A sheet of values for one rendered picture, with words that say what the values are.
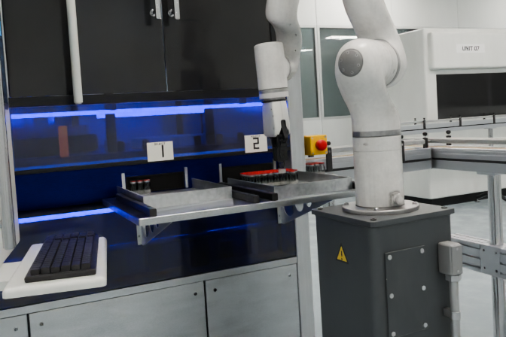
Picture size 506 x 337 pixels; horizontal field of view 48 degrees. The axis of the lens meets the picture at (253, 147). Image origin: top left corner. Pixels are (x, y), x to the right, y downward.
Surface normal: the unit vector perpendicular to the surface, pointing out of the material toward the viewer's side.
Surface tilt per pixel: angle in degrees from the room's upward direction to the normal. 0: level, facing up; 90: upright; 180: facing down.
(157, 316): 90
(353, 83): 126
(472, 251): 90
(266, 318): 90
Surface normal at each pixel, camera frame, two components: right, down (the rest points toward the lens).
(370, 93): -0.24, 0.68
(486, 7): 0.43, 0.02
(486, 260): -0.90, 0.07
